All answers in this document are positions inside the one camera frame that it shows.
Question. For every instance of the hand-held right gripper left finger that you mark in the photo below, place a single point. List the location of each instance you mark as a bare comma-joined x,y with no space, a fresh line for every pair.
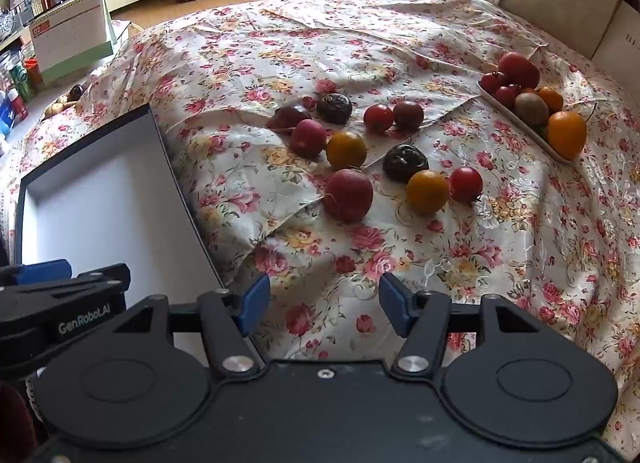
254,304

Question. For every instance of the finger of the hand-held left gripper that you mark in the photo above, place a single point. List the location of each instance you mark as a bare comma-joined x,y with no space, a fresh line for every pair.
100,277
45,270

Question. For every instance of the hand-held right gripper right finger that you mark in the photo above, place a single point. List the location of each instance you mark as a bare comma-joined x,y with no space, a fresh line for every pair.
395,307

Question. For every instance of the black box with white inside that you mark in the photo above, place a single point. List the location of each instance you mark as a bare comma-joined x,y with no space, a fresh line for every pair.
100,203

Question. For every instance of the wrinkled black-green tomato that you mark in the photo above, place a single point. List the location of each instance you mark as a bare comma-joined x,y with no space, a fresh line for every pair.
405,162

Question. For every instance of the orange-yellow tomato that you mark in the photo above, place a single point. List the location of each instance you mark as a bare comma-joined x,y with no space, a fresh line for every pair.
427,192
346,150

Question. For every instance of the dark red plum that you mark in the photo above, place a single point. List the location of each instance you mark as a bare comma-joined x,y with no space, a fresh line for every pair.
286,119

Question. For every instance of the round black tomato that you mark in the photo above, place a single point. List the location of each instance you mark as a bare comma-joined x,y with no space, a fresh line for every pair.
334,108

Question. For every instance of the wooden gourd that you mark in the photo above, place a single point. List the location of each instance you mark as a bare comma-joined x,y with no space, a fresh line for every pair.
56,108

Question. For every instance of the pink-red plum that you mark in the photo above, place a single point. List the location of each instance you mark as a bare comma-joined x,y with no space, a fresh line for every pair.
308,139

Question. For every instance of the dark red tomato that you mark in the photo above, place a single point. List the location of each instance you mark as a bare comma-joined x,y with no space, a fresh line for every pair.
408,115

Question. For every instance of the green can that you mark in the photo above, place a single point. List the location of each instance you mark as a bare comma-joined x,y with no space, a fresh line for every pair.
20,77

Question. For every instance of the orange cup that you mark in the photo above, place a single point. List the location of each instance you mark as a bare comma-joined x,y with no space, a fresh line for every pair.
33,72

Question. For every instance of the white oblong plate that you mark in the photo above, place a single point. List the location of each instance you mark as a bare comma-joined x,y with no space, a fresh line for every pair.
515,124

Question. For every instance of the green and white box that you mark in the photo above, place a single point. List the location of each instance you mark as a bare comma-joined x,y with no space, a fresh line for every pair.
70,38

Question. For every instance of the small red tomato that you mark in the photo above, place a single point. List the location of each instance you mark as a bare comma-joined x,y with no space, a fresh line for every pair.
491,82
506,96

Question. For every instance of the brown kiwi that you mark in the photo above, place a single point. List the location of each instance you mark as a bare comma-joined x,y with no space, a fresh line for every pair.
531,108

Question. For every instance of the large orange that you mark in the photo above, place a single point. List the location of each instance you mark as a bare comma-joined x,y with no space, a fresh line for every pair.
566,135

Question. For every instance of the large red tomato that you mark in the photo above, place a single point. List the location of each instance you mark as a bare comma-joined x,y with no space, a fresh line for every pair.
519,69

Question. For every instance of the floral tablecloth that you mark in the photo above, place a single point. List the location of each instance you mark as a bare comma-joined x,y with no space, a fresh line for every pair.
400,28

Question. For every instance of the cardboard box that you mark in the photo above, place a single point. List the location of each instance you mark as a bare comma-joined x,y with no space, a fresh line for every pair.
619,40

